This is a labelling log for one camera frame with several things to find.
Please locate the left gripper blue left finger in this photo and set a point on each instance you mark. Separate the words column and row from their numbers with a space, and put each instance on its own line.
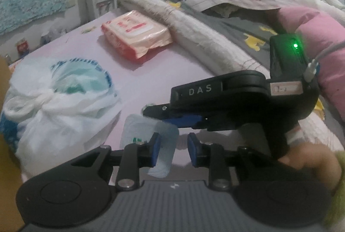
column 154, row 148

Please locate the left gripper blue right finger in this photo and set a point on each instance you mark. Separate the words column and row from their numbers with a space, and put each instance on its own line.
column 193, row 149

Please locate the white plastic bag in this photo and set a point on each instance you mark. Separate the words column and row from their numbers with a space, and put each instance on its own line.
column 56, row 110

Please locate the brown cardboard box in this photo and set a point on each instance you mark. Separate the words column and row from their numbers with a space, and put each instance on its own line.
column 11, row 180

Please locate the person's right hand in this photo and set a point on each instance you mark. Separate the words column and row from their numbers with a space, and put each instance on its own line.
column 317, row 157

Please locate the grey quilt yellow dogs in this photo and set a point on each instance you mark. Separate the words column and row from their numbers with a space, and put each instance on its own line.
column 225, row 45

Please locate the pink wet wipes pack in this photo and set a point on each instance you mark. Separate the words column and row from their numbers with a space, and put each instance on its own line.
column 136, row 37

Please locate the white water dispenser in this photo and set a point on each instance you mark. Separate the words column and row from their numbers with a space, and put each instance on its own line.
column 97, row 8

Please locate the red can on floor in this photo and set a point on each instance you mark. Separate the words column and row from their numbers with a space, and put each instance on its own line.
column 22, row 47

